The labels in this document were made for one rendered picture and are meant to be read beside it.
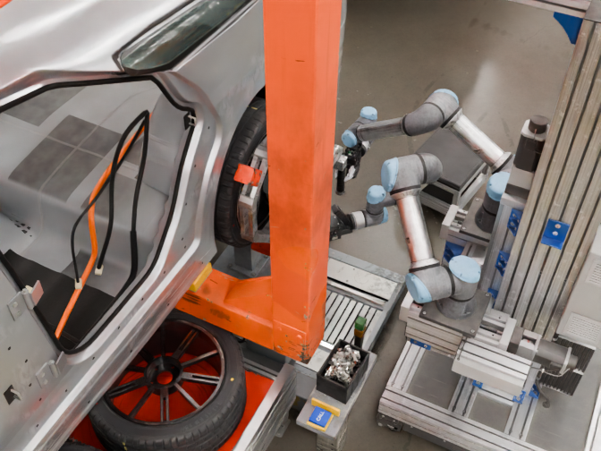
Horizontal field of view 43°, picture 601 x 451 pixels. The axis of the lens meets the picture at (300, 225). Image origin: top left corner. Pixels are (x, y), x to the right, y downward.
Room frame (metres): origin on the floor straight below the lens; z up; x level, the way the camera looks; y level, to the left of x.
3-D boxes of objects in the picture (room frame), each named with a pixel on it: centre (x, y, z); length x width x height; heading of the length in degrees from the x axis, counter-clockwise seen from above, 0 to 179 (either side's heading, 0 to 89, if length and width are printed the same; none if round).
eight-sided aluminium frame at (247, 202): (2.46, 0.11, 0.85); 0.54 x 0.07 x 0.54; 154
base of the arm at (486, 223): (2.27, -0.82, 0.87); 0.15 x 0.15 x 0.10
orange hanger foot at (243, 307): (1.99, 0.30, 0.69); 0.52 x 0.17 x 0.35; 64
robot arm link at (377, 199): (2.31, -0.33, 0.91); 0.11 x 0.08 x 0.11; 108
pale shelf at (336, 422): (1.68, -0.16, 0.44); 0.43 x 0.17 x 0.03; 154
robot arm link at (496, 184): (2.28, -0.82, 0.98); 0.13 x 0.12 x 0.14; 146
